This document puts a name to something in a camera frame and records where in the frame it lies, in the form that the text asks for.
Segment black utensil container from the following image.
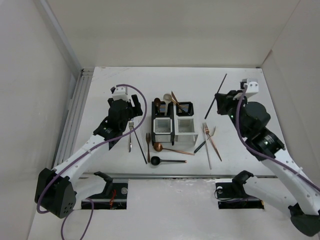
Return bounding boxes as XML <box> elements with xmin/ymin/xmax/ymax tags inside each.
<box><xmin>151</xmin><ymin>101</ymin><xmax>175</xmax><ymax>146</ymax></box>

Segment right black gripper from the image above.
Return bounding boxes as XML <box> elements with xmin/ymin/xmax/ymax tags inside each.
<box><xmin>214</xmin><ymin>90</ymin><xmax>247</xmax><ymax>138</ymax></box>

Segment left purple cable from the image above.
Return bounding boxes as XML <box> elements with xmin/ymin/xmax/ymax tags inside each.
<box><xmin>36</xmin><ymin>83</ymin><xmax>148</xmax><ymax>238</ymax></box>

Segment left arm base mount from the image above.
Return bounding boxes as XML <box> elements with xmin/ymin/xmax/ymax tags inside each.
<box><xmin>80</xmin><ymin>171</ymin><xmax>128</xmax><ymax>210</ymax></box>

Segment brown wooden spoon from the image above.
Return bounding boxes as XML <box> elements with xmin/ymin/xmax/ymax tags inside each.
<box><xmin>153</xmin><ymin>97</ymin><xmax>161</xmax><ymax>113</ymax></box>

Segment white utensil container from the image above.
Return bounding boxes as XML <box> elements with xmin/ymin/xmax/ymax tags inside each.
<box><xmin>173</xmin><ymin>101</ymin><xmax>198</xmax><ymax>145</ymax></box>

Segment aluminium frame rail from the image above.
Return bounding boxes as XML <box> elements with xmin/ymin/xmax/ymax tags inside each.
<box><xmin>34</xmin><ymin>0</ymin><xmax>94</xmax><ymax>168</ymax></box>

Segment silver metal fork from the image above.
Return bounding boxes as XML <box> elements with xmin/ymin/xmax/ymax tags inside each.
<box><xmin>128</xmin><ymin>119</ymin><xmax>134</xmax><ymax>153</ymax></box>

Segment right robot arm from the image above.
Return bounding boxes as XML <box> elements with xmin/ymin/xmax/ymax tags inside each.
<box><xmin>215</xmin><ymin>90</ymin><xmax>320</xmax><ymax>237</ymax></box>

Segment beige plastic spoon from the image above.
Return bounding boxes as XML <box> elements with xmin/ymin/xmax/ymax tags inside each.
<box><xmin>163</xmin><ymin>93</ymin><xmax>172</xmax><ymax>116</ymax></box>

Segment dark green chopstick piece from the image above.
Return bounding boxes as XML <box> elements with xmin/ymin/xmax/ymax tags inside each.
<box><xmin>193</xmin><ymin>141</ymin><xmax>206</xmax><ymax>154</ymax></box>

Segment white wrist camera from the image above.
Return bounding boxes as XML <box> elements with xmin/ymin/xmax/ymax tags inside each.
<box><xmin>110</xmin><ymin>86</ymin><xmax>129</xmax><ymax>102</ymax></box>
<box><xmin>240</xmin><ymin>78</ymin><xmax>259</xmax><ymax>99</ymax></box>

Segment copper round spoon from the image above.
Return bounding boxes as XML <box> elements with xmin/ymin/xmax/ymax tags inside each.
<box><xmin>153</xmin><ymin>142</ymin><xmax>195</xmax><ymax>156</ymax></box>

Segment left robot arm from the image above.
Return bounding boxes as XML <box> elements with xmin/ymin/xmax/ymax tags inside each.
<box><xmin>34</xmin><ymin>93</ymin><xmax>147</xmax><ymax>219</ymax></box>

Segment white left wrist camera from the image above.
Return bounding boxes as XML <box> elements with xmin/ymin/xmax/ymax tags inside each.
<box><xmin>110</xmin><ymin>86</ymin><xmax>129</xmax><ymax>102</ymax></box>

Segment black chopstick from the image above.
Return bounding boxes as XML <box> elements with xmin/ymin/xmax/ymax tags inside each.
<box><xmin>132</xmin><ymin>125</ymin><xmax>148</xmax><ymax>165</ymax></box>

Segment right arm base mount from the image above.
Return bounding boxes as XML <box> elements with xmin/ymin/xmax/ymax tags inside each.
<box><xmin>214</xmin><ymin>170</ymin><xmax>265</xmax><ymax>210</ymax></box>

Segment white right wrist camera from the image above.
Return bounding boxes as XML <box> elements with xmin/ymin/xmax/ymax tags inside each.
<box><xmin>240</xmin><ymin>78</ymin><xmax>259</xmax><ymax>99</ymax></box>

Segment black round spoon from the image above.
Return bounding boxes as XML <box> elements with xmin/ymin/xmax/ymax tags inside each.
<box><xmin>150</xmin><ymin>156</ymin><xmax>187</xmax><ymax>166</ymax></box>

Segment copper fork with tines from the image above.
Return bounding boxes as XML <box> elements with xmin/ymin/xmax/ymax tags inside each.
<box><xmin>202</xmin><ymin>122</ymin><xmax>222</xmax><ymax>161</ymax></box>

